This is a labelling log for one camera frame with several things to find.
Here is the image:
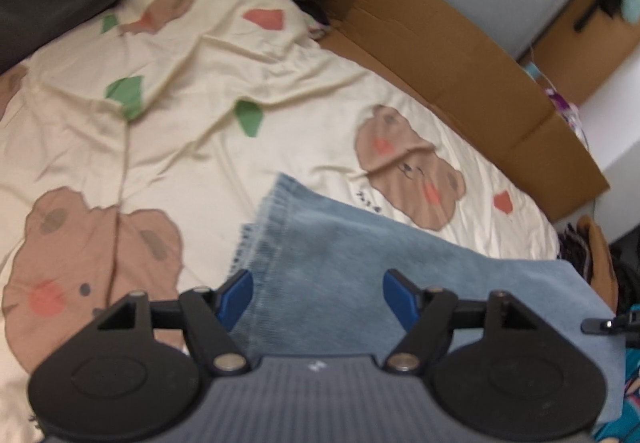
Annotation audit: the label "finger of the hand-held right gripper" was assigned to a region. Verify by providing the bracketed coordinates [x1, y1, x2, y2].
[581, 314, 640, 338]

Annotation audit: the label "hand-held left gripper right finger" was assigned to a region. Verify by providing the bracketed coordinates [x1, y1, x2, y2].
[382, 268, 543, 376]

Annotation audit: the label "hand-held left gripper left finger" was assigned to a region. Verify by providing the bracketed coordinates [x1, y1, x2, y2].
[95, 269, 255, 376]

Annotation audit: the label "blue denim drawstring pants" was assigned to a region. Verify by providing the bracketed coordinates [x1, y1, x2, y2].
[229, 172, 628, 429]

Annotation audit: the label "black clothing pile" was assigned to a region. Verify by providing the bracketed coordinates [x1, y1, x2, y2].
[607, 243, 640, 309]

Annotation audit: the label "brown folded cloth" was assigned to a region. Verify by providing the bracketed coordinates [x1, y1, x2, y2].
[575, 216, 621, 314]

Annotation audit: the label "teal cartoon print cloth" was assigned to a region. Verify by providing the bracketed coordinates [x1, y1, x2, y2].
[590, 303, 640, 443]

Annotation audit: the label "dark striped cloth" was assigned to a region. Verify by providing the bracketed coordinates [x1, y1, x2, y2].
[556, 222, 593, 281]

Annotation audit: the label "cream bear print bed sheet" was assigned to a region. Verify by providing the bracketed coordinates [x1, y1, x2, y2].
[0, 0, 561, 443]

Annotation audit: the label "purple detergent bag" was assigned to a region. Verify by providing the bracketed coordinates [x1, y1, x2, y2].
[545, 86, 583, 136]

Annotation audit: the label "flattened cardboard box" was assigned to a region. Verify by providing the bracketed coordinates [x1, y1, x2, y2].
[297, 0, 611, 224]

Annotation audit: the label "upright cardboard panel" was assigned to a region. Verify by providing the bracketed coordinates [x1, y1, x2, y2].
[520, 0, 640, 106]

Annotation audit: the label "black strap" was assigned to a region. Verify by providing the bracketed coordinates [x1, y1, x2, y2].
[574, 0, 626, 31]

